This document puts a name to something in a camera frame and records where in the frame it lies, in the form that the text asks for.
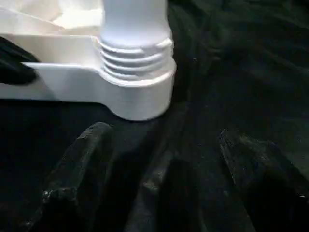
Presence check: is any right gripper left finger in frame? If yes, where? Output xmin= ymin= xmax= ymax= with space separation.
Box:
xmin=25 ymin=122 xmax=117 ymax=232

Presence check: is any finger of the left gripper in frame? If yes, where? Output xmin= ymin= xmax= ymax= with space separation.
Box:
xmin=0 ymin=63 xmax=38 ymax=86
xmin=0 ymin=37 xmax=40 ymax=63

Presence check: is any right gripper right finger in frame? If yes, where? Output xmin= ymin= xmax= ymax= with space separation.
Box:
xmin=217 ymin=128 xmax=309 ymax=232

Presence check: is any white plastic table top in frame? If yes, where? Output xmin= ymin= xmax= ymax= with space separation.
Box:
xmin=0 ymin=0 xmax=177 ymax=122

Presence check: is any white plastic table leg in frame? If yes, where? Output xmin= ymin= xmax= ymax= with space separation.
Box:
xmin=98 ymin=0 xmax=175 ymax=82

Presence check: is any black work mat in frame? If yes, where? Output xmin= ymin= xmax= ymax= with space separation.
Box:
xmin=0 ymin=0 xmax=309 ymax=232

